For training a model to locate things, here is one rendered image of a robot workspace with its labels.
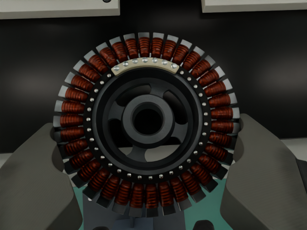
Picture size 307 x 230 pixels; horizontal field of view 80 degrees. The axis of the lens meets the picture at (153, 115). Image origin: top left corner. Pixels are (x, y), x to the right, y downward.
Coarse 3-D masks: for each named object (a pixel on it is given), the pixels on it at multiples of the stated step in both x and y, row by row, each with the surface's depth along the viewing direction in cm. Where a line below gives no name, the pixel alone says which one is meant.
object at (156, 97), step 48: (96, 48) 12; (144, 48) 11; (96, 96) 11; (144, 96) 12; (192, 96) 12; (96, 144) 11; (144, 144) 11; (192, 144) 11; (96, 192) 10; (144, 192) 10; (192, 192) 10
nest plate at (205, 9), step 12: (204, 0) 20; (216, 0) 20; (228, 0) 20; (240, 0) 20; (252, 0) 20; (264, 0) 20; (276, 0) 20; (288, 0) 20; (300, 0) 20; (204, 12) 21
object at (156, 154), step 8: (288, 144) 21; (296, 144) 21; (304, 144) 21; (128, 152) 21; (152, 152) 21; (160, 152) 21; (168, 152) 21; (232, 152) 21; (296, 152) 21; (304, 152) 21; (0, 160) 20; (64, 160) 20; (152, 160) 20; (304, 160) 21; (72, 176) 20; (224, 176) 20; (72, 184) 20
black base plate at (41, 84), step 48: (144, 0) 21; (192, 0) 21; (0, 48) 20; (48, 48) 20; (192, 48) 20; (240, 48) 20; (288, 48) 20; (0, 96) 19; (48, 96) 19; (240, 96) 19; (288, 96) 20; (0, 144) 18
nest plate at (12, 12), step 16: (0, 0) 19; (16, 0) 19; (32, 0) 19; (48, 0) 19; (64, 0) 19; (80, 0) 19; (96, 0) 20; (112, 0) 20; (0, 16) 20; (16, 16) 20; (32, 16) 20; (48, 16) 20; (64, 16) 20; (80, 16) 20
